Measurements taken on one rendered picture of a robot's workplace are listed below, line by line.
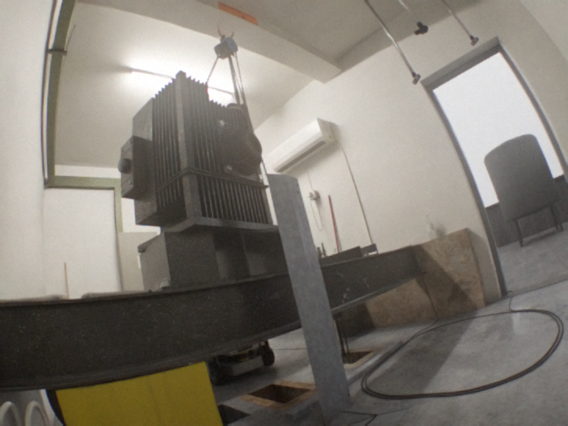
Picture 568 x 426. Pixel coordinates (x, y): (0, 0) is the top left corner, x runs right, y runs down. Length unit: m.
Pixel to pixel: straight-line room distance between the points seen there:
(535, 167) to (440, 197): 4.41
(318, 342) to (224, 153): 0.87
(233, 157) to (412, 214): 1.84
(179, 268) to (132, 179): 0.47
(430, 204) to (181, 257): 2.12
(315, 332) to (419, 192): 1.83
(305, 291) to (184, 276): 0.46
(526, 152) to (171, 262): 6.58
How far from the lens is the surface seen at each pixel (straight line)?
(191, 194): 1.07
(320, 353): 1.18
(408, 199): 2.72
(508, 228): 9.08
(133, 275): 4.18
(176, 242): 1.08
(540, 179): 6.76
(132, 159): 1.36
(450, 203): 2.59
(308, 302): 1.15
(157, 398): 0.96
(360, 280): 1.77
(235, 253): 1.27
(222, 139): 1.32
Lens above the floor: 0.59
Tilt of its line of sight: 15 degrees up
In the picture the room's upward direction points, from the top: 13 degrees counter-clockwise
